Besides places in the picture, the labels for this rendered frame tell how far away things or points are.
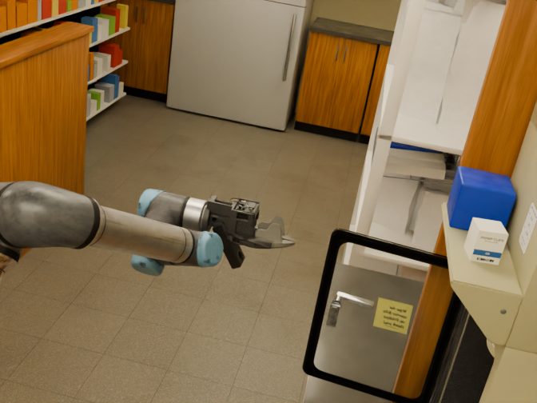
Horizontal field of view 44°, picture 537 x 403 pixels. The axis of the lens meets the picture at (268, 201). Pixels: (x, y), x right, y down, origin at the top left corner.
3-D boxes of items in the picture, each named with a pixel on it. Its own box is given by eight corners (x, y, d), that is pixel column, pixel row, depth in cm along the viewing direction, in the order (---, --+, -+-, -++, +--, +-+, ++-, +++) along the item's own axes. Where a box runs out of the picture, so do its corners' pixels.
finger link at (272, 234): (296, 230, 148) (256, 221, 149) (292, 253, 151) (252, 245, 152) (298, 225, 151) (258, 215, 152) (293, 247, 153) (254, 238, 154)
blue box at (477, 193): (495, 217, 134) (509, 175, 130) (503, 238, 125) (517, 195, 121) (446, 205, 135) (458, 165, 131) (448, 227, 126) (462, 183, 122)
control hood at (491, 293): (484, 256, 140) (498, 213, 136) (505, 348, 111) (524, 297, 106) (429, 243, 141) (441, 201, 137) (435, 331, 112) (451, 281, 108)
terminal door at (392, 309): (426, 412, 156) (474, 265, 140) (300, 373, 162) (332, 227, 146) (426, 409, 157) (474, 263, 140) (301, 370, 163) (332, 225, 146)
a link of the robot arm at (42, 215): (44, 171, 106) (229, 225, 146) (1, 173, 112) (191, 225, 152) (32, 243, 104) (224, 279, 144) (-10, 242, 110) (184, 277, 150)
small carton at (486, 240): (491, 251, 120) (500, 221, 117) (498, 265, 115) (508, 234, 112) (463, 246, 119) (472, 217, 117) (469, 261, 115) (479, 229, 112)
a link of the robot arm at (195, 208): (180, 234, 153) (191, 219, 160) (200, 238, 153) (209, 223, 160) (184, 205, 150) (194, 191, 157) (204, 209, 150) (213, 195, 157)
